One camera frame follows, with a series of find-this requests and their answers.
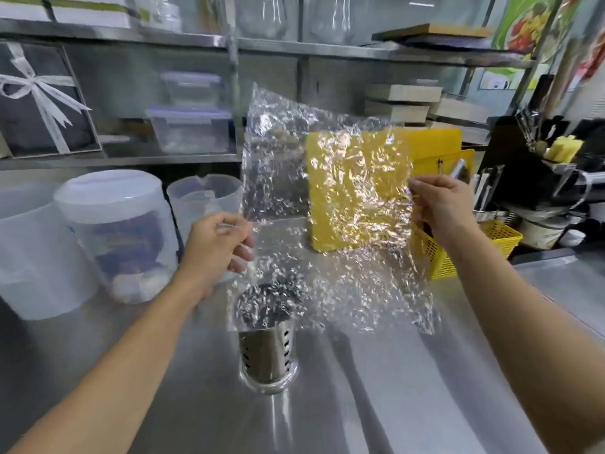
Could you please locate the white cardboard box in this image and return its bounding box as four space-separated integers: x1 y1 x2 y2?
0 0 52 22
47 0 132 29

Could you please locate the person's right forearm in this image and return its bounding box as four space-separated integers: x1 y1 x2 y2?
443 226 605 454

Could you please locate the stainless steel shelf rack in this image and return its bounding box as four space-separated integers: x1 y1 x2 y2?
0 16 540 172

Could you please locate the small clear food container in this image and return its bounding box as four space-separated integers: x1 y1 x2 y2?
159 71 223 108

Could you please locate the wooden board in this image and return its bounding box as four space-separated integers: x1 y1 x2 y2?
372 23 495 43

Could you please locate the translucent plastic measuring jug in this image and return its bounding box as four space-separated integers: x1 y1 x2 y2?
165 174 247 285

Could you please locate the yellow sponge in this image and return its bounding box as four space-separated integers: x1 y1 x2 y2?
543 134 585 164

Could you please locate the yellow plastic cutting board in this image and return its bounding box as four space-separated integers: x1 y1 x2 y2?
305 127 464 254

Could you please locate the person's right hand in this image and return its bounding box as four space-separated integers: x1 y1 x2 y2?
407 174 481 247

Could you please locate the clear container with white lid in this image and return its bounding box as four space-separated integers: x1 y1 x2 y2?
53 169 181 306

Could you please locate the yellow plastic basket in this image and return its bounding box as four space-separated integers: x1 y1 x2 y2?
409 148 524 281

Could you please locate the perforated steel cutlery holder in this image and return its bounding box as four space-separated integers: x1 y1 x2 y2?
236 279 300 396

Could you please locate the steel utensil cup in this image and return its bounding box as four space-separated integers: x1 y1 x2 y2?
472 164 504 224

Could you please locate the black kitchen appliance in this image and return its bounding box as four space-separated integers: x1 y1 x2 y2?
476 115 605 209

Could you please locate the clear glass jar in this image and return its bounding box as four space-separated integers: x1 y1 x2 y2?
234 0 300 42
309 0 375 46

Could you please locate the large translucent plastic bucket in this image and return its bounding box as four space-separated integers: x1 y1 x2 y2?
0 183 101 322

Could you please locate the person's left forearm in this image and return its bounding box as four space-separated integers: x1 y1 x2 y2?
9 267 214 454

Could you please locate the clear crinkled plastic sheet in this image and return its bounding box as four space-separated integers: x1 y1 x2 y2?
226 82 443 336

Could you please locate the large clear food container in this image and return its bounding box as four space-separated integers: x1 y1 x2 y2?
145 106 233 155

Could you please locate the black gift box white ribbon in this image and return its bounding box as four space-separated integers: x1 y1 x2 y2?
0 39 103 159

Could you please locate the person's left hand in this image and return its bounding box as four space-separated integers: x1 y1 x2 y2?
177 212 256 299

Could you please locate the colourful fruit poster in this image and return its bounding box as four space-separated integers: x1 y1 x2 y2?
491 0 583 58

